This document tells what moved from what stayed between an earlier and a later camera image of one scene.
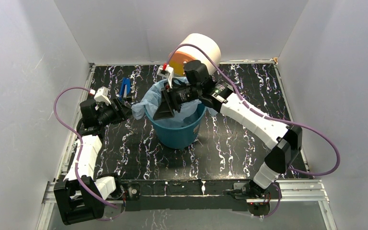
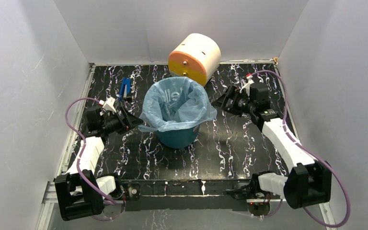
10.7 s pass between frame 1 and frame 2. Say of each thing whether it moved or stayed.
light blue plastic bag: moved
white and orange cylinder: stayed
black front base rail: stayed
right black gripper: moved
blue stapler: stayed
